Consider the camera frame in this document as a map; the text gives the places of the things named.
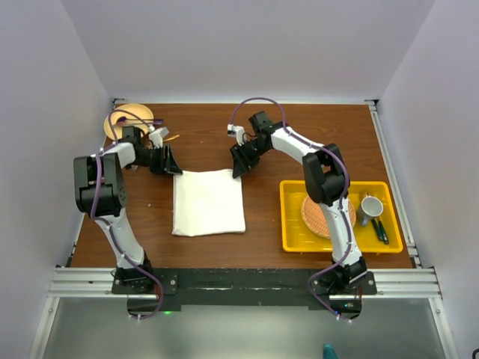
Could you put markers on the purple spoon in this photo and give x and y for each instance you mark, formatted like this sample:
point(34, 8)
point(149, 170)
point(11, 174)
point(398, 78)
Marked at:
point(123, 121)

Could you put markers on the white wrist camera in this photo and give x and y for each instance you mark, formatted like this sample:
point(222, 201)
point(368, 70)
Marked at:
point(157, 135)
point(237, 132)

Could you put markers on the grey ceramic mug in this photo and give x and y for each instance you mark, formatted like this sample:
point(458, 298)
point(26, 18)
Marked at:
point(369, 208)

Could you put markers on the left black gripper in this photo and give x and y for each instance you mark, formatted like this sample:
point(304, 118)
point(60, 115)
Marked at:
point(167, 164)

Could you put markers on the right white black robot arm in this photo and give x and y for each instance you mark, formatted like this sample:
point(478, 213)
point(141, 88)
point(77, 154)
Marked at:
point(326, 178)

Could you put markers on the woven wicker basket plate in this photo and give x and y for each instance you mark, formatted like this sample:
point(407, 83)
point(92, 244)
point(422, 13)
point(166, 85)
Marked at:
point(316, 219)

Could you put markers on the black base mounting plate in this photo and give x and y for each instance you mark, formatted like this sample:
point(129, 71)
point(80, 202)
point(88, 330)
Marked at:
point(243, 288)

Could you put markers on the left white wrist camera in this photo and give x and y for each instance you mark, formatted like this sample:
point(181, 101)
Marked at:
point(157, 135)

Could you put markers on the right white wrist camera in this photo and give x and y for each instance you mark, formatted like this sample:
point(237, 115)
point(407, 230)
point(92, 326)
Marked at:
point(237, 132)

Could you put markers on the aluminium front rail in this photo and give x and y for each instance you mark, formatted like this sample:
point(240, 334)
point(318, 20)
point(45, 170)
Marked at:
point(390, 283)

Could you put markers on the beige round plate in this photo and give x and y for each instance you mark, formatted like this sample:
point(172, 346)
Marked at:
point(131, 111)

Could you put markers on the white cloth napkin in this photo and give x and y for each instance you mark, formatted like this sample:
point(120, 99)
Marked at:
point(207, 203)

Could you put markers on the green handled snips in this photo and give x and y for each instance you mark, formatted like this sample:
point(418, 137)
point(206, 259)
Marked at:
point(380, 231)

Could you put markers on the aluminium right side rail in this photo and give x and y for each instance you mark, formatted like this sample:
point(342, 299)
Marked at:
point(398, 200)

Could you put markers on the aluminium rail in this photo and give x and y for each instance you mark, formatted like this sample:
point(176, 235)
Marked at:
point(390, 283)
point(398, 200)

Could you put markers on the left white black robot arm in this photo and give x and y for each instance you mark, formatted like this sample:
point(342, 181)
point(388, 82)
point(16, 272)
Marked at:
point(100, 193)

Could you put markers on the gold spoon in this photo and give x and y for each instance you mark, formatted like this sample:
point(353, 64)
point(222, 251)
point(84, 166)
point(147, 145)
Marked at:
point(171, 138)

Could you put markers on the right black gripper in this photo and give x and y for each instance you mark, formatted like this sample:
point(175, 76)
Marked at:
point(242, 162)

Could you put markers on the teal cloth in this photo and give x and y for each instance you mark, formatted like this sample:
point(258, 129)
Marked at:
point(329, 352)

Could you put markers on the yellow plastic tray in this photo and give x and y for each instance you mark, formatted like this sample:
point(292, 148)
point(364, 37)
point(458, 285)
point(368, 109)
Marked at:
point(296, 237)

